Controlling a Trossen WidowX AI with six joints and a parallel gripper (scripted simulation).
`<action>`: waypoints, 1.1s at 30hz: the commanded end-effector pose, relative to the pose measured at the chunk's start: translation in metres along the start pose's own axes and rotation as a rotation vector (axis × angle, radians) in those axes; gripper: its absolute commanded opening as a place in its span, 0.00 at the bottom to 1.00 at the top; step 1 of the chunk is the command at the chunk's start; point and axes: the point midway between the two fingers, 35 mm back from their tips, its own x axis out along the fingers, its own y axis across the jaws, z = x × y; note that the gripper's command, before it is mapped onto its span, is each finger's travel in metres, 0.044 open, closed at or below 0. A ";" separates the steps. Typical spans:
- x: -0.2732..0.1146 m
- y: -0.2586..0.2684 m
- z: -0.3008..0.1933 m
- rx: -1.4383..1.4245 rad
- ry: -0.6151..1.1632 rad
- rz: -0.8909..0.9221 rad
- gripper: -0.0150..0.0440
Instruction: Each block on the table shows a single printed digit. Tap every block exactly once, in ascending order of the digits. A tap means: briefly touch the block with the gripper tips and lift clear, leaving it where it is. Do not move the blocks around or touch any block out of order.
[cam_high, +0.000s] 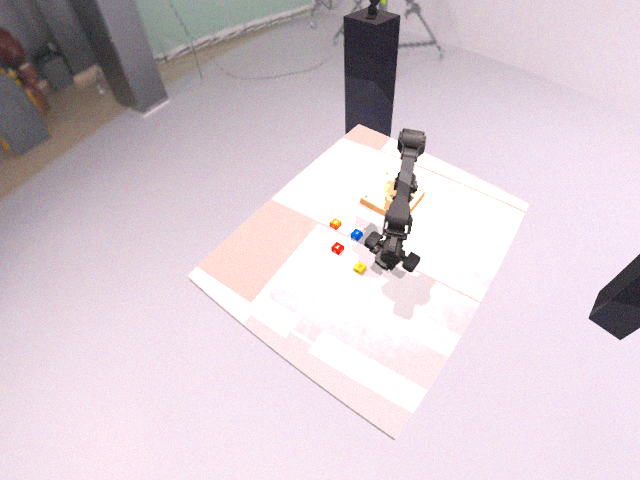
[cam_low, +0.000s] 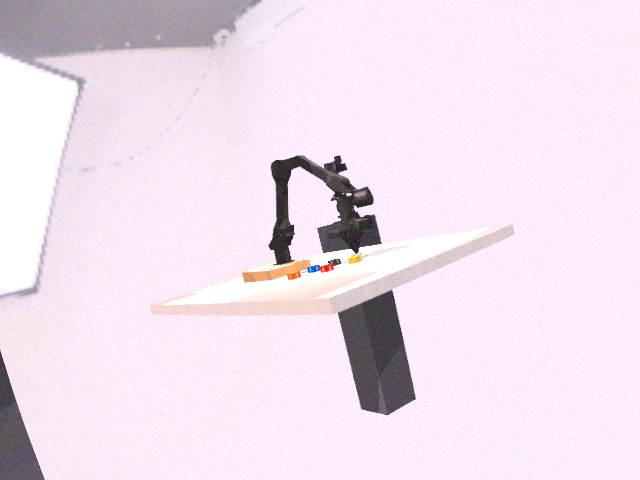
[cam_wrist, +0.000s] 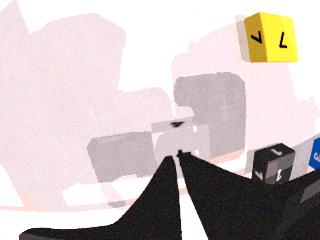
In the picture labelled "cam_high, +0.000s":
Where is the red block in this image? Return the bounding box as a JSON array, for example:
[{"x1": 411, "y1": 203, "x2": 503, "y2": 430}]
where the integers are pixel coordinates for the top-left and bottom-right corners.
[{"x1": 331, "y1": 242, "x2": 344, "y2": 255}]

